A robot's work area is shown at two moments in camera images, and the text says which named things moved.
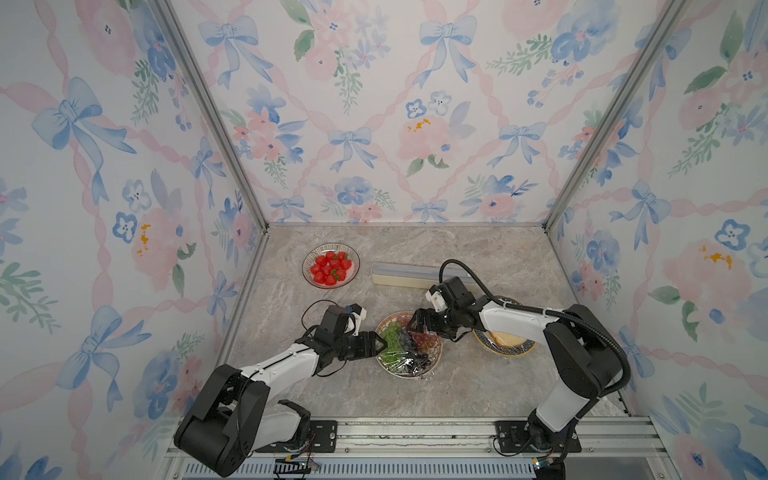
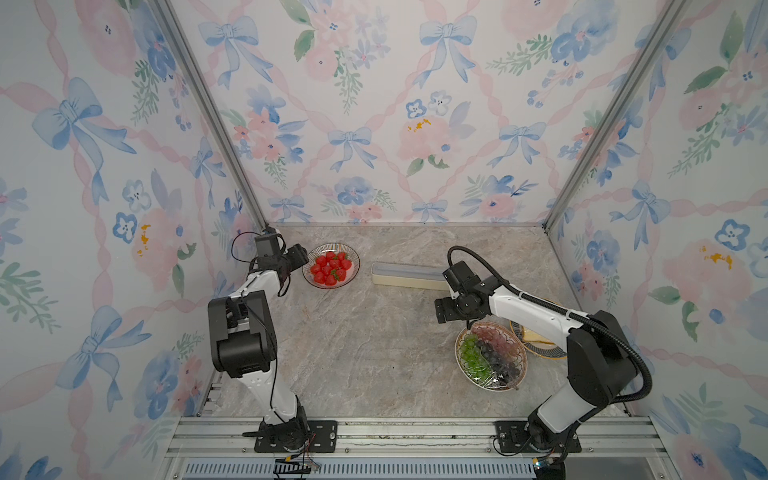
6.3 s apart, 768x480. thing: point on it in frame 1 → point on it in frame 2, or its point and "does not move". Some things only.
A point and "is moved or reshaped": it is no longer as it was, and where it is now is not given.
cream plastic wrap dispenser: x=416 y=275 does not move
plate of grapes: x=409 y=354 → x=491 y=357
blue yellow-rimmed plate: x=484 y=338 is moved or reshaped
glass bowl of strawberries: x=330 y=265 does not move
